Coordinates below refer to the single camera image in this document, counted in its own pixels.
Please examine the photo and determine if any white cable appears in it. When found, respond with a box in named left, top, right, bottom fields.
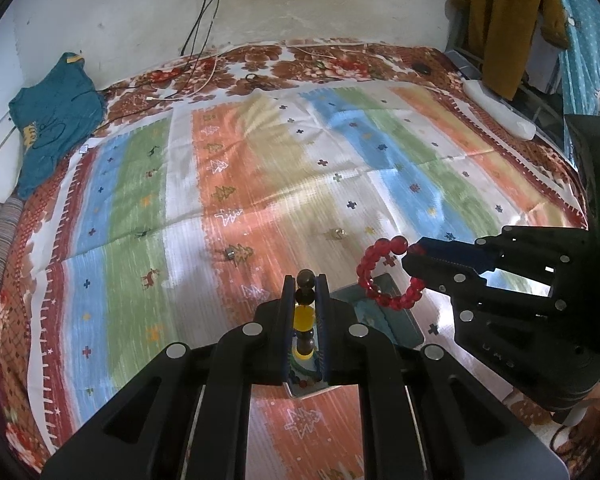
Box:
left=147, top=55, right=221, bottom=103

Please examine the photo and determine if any brown floral bedsheet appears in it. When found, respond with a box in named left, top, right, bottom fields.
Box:
left=0, top=37, right=600, bottom=480

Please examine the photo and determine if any colourful striped mat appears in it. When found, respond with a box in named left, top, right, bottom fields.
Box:
left=27, top=80, right=588, bottom=480

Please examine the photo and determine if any white bolster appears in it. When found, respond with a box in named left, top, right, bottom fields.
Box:
left=462, top=79, right=537, bottom=141

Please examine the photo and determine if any grey metal frame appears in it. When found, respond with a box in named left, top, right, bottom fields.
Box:
left=444, top=49, right=483, bottom=81

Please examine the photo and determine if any blue patterned curtain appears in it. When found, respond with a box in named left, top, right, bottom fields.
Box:
left=550, top=0, right=600, bottom=126

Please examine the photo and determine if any black cable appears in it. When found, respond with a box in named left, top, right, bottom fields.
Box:
left=187, top=0, right=224, bottom=88
left=180, top=0, right=212, bottom=58

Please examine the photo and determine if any mustard yellow garment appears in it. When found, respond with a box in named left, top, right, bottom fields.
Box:
left=447, top=0, right=571, bottom=101

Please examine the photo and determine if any silver metal tin box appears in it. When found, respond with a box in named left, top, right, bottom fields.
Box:
left=285, top=272, right=426, bottom=401

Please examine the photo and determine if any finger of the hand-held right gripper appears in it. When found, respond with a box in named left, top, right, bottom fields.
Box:
left=401, top=254, right=600, bottom=403
left=407, top=225, right=595, bottom=307

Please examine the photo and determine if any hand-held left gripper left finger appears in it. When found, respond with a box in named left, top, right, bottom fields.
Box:
left=40, top=274, right=301, bottom=480

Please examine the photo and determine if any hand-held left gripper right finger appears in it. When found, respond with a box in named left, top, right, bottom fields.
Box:
left=316, top=274, right=568, bottom=480

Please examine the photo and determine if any teal shirt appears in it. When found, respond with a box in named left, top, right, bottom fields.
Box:
left=8, top=51, right=106, bottom=201

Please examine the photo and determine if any brown and yellow bead bracelet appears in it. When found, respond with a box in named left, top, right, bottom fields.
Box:
left=291, top=270, right=317, bottom=364

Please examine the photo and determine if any red bead bracelet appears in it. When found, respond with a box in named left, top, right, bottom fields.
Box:
left=356, top=235, right=427, bottom=312

